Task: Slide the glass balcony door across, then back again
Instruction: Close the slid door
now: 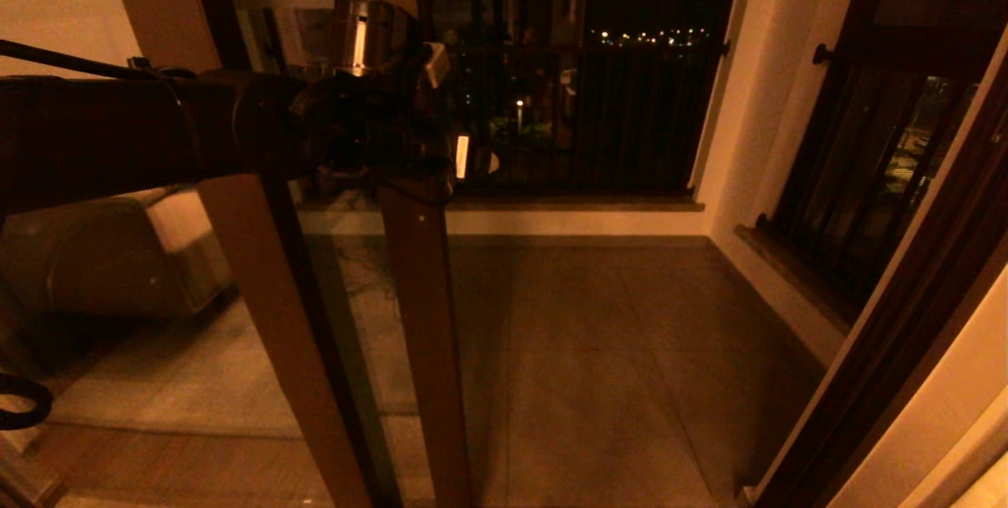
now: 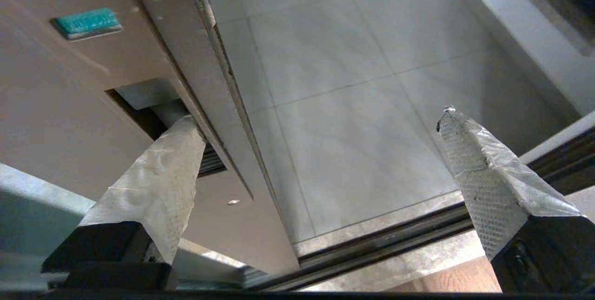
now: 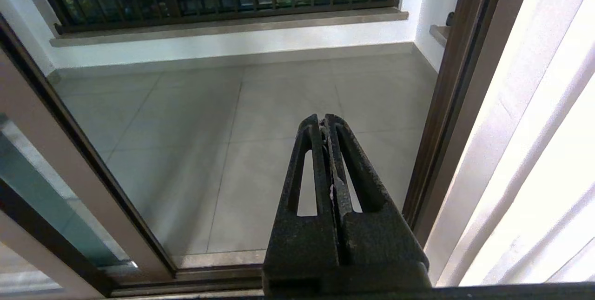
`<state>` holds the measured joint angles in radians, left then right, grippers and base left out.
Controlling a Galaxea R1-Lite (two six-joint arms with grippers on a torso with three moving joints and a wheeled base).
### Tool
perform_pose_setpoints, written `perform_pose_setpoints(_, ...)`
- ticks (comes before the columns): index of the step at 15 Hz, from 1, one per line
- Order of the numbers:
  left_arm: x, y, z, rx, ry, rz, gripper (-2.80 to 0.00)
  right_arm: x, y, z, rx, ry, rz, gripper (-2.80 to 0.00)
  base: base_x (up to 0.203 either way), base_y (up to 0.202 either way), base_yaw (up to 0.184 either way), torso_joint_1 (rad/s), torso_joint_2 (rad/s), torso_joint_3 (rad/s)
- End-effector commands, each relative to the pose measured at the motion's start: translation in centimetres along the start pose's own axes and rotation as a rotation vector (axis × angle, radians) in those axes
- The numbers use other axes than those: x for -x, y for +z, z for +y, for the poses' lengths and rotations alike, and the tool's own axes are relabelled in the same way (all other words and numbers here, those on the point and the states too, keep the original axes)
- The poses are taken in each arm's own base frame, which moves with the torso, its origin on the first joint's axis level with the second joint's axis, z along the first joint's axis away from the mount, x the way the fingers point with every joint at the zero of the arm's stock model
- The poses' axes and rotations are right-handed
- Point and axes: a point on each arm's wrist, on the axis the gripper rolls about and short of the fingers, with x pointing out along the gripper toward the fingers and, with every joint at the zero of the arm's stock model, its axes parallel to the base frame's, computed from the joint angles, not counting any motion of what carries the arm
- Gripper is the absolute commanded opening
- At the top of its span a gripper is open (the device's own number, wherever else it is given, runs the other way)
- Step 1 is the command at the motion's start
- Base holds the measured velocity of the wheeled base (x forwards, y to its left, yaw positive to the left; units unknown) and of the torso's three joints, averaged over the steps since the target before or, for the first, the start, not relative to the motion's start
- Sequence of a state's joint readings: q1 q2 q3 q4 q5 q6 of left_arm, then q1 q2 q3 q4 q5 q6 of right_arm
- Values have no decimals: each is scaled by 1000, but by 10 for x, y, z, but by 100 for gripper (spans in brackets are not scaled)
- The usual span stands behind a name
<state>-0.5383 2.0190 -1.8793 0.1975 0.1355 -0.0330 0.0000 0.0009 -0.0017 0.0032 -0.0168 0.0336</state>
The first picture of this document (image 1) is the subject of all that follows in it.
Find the brown framed glass sliding door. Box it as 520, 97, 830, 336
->
189, 0, 475, 508

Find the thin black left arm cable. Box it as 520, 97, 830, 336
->
0, 38, 198, 82

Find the grey sofa with light cushions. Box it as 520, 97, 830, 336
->
0, 185, 233, 320

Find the dark metal balcony railing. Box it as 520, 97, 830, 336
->
441, 39, 729, 198

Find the black looped cable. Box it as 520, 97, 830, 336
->
0, 372, 54, 431

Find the dark brown door jamb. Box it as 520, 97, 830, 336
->
744, 20, 1008, 508

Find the stone side window sill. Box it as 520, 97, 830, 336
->
732, 223, 855, 336

